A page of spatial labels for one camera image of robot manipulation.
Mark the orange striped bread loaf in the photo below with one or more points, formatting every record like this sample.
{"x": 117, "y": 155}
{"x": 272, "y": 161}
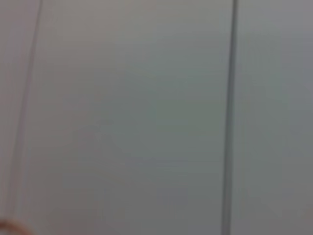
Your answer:
{"x": 9, "y": 227}

